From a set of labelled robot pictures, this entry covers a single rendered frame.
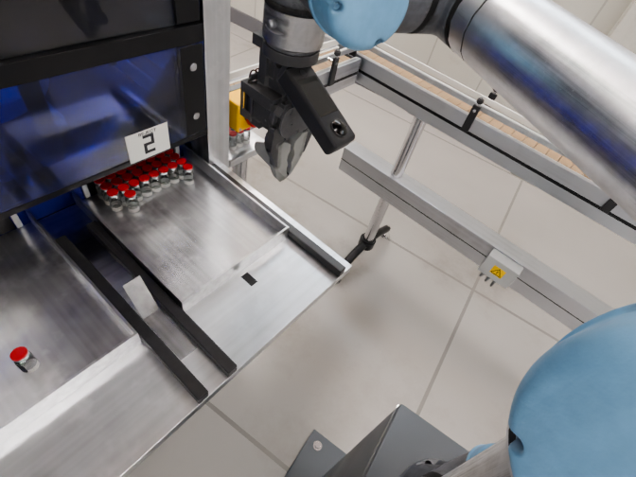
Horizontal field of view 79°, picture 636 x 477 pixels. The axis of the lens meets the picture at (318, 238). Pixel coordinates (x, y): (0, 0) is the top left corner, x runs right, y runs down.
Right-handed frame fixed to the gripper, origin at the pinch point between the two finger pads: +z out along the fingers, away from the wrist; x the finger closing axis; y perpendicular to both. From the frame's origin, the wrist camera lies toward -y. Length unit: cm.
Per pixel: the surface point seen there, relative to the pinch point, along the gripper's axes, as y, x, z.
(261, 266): -0.1, 3.2, 21.4
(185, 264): 9.5, 13.6, 21.2
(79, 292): 16.1, 30.1, 21.2
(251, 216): 10.9, -4.3, 21.2
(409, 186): 5, -86, 54
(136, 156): 27.5, 9.9, 9.1
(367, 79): 35, -82, 22
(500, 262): -39, -80, 55
